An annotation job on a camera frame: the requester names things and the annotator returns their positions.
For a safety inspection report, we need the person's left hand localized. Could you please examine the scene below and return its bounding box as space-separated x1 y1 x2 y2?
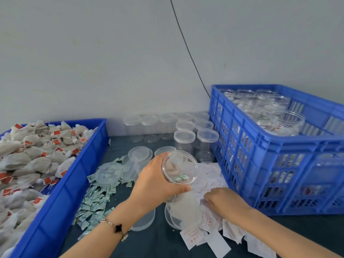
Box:
128 152 192 218

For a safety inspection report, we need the person's right hand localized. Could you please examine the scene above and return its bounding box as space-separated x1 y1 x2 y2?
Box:
203 187 254 225

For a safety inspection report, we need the pile of white label papers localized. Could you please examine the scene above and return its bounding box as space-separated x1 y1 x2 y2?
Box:
163 161 278 258

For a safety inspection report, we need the clear jar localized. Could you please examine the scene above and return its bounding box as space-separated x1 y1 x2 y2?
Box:
161 150 199 203

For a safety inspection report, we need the blue slatted crate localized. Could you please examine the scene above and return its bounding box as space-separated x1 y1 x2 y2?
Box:
209 84 344 216

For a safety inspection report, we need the pile of green desiccant packets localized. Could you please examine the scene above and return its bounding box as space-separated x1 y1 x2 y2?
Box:
72 153 136 241

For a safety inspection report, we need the group of lidded jars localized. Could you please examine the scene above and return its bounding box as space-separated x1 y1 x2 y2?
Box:
124 111 220 163

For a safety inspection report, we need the pile of tea bags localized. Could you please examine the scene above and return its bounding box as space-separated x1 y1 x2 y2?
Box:
0 121 97 257

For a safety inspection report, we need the person's right forearm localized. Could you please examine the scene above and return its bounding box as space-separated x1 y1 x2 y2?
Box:
239 207 344 258

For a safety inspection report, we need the blue plastic tray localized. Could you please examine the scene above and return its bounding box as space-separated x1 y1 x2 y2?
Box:
0 118 110 258

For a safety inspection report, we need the thin beaded bracelet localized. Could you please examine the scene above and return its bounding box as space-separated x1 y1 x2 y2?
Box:
100 218 130 243

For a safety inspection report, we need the black cable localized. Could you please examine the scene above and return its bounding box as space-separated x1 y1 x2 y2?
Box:
169 0 211 98

